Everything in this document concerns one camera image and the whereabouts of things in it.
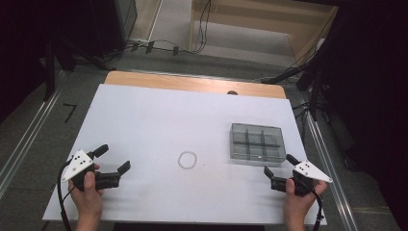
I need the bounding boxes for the wooden cabinet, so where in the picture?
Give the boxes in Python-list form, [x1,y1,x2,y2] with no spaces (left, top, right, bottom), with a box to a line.
[189,0,340,67]

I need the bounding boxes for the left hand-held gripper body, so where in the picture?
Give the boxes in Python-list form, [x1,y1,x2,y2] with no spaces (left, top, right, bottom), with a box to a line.
[61,149,121,193]

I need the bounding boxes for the clear plastic compartment box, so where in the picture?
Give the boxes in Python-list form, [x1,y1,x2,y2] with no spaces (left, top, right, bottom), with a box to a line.
[229,122,287,167]

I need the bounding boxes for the dark grey cabinet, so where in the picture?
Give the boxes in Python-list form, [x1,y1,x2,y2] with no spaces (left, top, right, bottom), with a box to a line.
[89,0,139,59]

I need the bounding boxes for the hanging black cables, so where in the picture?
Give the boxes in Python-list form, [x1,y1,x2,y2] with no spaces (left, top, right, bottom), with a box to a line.
[191,0,213,54]

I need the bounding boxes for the black metal stand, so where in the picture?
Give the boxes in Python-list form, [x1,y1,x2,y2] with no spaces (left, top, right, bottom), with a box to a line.
[40,33,118,102]

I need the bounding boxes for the person's left hand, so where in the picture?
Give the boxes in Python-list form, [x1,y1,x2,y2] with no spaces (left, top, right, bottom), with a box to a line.
[67,163,104,219]

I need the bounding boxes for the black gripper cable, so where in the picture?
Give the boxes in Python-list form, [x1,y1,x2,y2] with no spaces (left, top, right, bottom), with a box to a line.
[57,157,75,231]
[308,187,324,231]

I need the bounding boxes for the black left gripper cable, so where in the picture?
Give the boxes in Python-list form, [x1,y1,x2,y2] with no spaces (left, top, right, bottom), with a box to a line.
[57,157,75,231]

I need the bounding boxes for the person's right hand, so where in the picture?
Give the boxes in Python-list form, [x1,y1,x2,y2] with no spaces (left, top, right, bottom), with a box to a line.
[283,178,328,222]

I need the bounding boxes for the white board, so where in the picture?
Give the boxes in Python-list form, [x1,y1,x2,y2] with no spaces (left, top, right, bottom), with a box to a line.
[42,84,328,226]

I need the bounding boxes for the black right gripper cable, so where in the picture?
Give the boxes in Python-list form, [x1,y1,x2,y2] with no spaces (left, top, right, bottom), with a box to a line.
[308,187,324,231]

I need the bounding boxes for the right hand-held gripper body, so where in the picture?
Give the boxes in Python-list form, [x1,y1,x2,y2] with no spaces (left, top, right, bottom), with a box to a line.
[270,160,334,197]

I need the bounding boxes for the black stand with cables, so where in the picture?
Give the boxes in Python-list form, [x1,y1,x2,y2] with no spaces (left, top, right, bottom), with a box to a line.
[261,38,333,142]

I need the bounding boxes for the black floor cables with adapters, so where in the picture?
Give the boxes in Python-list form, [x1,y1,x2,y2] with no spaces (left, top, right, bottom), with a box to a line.
[109,38,193,61]

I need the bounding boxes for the clear bead bracelet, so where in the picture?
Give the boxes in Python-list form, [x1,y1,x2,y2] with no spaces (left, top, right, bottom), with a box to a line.
[177,150,198,170]

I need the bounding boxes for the metal floor rail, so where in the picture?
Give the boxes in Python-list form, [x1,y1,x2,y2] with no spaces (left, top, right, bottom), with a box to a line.
[297,92,360,231]
[0,70,71,198]

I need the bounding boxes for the wooden table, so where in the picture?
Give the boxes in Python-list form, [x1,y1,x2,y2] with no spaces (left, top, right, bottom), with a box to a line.
[104,70,287,100]

